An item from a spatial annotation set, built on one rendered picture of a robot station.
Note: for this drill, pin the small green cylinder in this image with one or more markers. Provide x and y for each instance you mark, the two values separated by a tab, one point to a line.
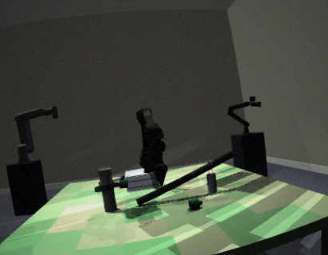
194	203

